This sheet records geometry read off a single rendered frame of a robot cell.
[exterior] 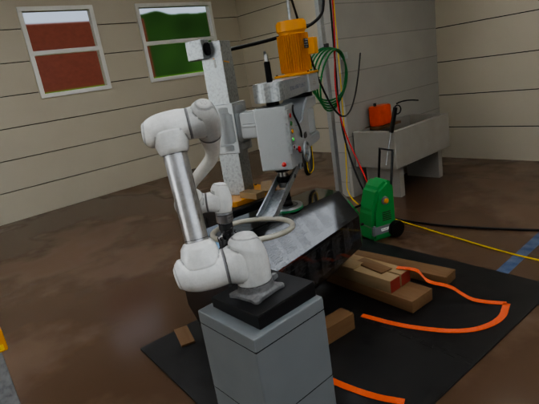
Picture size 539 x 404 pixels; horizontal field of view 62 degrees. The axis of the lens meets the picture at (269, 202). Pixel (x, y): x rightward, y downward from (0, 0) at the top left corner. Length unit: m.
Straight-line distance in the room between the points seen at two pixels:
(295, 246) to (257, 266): 1.08
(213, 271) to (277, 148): 1.33
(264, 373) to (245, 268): 0.42
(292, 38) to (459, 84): 4.43
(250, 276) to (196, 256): 0.24
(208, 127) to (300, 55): 1.78
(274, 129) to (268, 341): 1.54
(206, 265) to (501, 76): 6.08
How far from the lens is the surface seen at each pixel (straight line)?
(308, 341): 2.03
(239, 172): 3.86
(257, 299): 1.91
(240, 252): 1.87
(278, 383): 1.99
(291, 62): 3.57
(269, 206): 2.93
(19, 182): 8.59
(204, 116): 1.87
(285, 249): 2.89
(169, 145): 1.87
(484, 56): 7.43
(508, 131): 7.43
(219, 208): 2.32
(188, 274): 1.88
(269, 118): 2.97
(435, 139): 6.41
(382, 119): 6.14
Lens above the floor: 1.77
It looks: 16 degrees down
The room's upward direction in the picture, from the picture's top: 9 degrees counter-clockwise
